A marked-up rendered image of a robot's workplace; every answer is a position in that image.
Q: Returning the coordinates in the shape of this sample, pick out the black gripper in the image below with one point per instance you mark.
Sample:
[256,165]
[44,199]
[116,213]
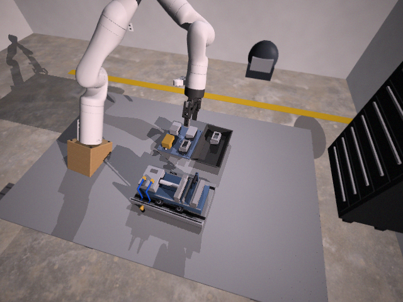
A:
[192,105]

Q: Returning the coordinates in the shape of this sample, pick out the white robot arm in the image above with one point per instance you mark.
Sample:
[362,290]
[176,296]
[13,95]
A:
[109,33]

